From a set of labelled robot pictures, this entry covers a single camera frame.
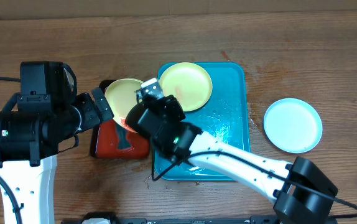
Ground dark hourglass sponge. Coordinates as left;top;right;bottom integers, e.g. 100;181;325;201
116;124;131;150

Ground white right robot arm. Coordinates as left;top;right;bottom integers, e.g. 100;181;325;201
126;78;338;224

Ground red tray with black rim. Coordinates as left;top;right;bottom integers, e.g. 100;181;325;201
90;80;149;159

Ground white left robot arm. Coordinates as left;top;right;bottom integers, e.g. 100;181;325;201
0;88;113;223

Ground teal plastic tray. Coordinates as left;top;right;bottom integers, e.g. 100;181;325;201
154;62;251;182

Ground light blue plate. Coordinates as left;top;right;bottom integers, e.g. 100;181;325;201
263;98;323;154

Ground yellow plate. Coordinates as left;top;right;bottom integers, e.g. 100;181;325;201
104;78;143;133
159;62;213;112

